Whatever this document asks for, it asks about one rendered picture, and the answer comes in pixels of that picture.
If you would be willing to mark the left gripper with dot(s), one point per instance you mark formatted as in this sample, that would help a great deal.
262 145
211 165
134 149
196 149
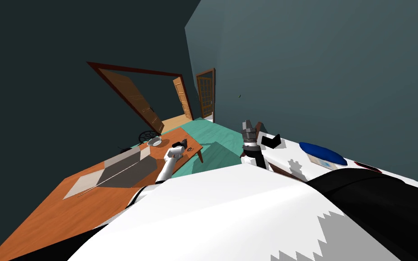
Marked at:
179 145

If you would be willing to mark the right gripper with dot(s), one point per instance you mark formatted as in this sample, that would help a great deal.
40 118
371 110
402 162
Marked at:
249 134

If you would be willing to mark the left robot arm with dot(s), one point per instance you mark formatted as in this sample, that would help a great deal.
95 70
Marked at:
165 170

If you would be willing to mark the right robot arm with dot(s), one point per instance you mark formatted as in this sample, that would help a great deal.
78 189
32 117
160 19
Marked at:
376 203

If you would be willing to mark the black angular object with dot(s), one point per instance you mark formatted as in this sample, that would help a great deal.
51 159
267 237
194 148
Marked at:
271 142

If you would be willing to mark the white bowl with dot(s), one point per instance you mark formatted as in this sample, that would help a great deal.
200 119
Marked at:
154 141

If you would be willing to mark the light wooden panel door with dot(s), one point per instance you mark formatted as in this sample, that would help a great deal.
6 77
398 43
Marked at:
183 98

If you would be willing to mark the brown glazed door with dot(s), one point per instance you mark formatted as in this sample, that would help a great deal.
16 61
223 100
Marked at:
206 93

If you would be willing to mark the large brown door leaf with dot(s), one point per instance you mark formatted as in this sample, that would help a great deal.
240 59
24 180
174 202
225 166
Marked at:
136 101

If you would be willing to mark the grey laptop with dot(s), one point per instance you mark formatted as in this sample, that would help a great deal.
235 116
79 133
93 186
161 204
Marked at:
122 170

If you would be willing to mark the blue pillow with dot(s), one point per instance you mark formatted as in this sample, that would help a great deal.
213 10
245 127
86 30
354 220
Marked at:
323 152

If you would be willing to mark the pale book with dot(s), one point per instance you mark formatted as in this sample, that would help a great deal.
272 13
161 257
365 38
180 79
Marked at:
322 163

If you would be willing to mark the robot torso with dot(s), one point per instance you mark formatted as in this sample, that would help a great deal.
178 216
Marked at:
212 217

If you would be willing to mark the dark red flat object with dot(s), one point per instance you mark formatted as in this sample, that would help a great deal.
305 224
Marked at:
368 167

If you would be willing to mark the orange wooden table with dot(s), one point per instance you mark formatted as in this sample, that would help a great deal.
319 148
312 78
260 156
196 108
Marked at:
60 214

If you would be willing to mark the white bed with brown frame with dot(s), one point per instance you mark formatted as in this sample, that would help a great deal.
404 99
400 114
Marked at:
292 154

